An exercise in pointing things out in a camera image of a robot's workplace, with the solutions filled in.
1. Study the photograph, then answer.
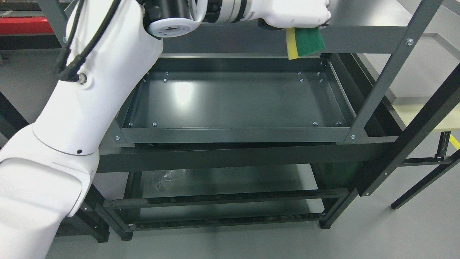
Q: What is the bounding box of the white robotic left hand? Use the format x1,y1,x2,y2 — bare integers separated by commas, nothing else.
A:
243,0,332,28

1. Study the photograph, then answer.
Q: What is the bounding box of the green yellow sponge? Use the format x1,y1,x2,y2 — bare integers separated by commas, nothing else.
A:
285,27,325,60

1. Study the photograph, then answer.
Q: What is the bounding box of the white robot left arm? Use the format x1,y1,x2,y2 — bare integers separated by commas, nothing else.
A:
1,0,209,259

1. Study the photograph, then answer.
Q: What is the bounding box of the dark metal cart shelf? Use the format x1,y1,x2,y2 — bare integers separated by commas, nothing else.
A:
36,0,460,242

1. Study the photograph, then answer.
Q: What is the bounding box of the red bar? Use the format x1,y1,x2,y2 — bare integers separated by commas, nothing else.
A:
0,16,54,36

